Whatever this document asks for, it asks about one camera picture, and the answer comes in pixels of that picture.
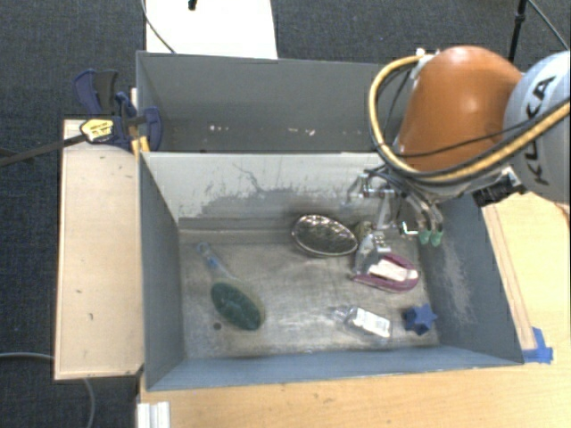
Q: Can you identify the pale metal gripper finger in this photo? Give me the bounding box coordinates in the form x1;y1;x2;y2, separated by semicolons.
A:
353;234;377;280
372;232;392;263

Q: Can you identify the silver oval dish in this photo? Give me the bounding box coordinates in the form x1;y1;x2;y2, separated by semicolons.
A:
291;213;359;259

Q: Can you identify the clear small bottle white label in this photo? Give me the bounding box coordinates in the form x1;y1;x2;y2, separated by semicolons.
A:
328;305;393;339

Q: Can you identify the dark blue star block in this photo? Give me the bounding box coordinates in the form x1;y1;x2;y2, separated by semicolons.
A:
401;302;439;336

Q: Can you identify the grey metal bin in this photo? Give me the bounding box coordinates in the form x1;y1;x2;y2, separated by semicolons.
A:
135;50;525;392

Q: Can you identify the pale wood board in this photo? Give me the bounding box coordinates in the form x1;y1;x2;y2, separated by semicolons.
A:
53;118;145;381

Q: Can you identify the black cylinder on white bracket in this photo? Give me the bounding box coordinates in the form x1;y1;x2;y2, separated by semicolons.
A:
472;174;525;208

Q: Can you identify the green brush with clear handle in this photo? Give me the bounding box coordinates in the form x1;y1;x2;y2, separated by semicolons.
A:
195;241;267;332

